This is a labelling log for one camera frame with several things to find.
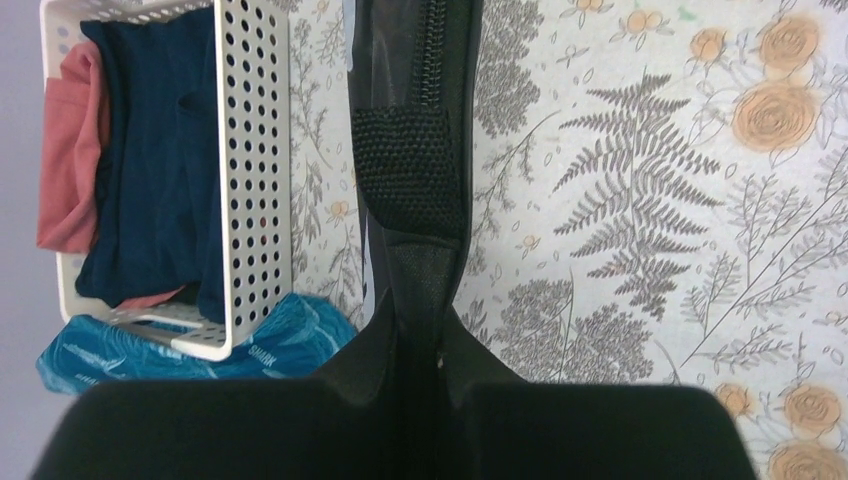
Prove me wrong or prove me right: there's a floral table mat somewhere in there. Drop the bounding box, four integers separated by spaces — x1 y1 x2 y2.
264 0 848 480

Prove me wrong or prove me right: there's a navy folded clothing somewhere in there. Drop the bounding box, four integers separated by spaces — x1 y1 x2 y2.
75 7 225 323

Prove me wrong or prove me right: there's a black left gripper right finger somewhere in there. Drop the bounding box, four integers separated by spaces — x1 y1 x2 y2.
433 304 760 480

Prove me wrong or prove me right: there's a white perforated plastic basket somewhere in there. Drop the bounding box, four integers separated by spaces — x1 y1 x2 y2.
56 1 292 361

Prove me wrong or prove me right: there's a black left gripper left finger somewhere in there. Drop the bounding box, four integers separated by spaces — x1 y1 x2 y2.
29 291 402 480

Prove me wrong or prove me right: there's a black Crossway racket bag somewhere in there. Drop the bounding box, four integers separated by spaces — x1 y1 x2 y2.
344 0 485 346

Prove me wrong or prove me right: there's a blue patterned cloth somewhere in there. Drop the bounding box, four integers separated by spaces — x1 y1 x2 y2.
35 294 356 395

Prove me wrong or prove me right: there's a coral folded clothing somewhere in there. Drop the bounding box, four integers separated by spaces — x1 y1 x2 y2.
36 41 110 254

